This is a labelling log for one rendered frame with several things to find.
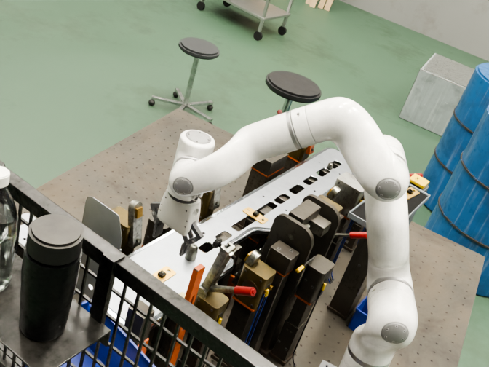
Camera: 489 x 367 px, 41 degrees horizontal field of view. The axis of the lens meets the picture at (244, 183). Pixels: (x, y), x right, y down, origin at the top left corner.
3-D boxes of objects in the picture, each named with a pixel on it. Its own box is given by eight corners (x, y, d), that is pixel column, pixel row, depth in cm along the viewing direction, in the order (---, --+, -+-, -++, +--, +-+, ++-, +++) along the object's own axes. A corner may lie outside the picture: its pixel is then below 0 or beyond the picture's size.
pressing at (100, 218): (68, 306, 156) (89, 191, 139) (102, 333, 152) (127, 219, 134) (67, 307, 156) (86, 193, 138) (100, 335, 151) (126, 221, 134)
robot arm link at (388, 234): (369, 334, 166) (367, 296, 180) (418, 333, 163) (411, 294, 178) (357, 157, 143) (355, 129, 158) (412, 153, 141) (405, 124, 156)
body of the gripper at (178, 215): (209, 195, 160) (199, 231, 166) (178, 175, 164) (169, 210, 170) (191, 205, 154) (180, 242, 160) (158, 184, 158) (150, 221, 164)
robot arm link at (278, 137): (302, 170, 140) (176, 207, 148) (303, 137, 153) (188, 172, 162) (287, 135, 136) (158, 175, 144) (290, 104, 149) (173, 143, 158)
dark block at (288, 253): (240, 342, 203) (279, 239, 181) (257, 355, 201) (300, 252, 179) (231, 351, 199) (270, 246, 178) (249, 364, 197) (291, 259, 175)
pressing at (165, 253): (324, 143, 270) (324, 140, 269) (370, 170, 261) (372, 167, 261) (71, 287, 163) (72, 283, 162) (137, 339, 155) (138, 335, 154)
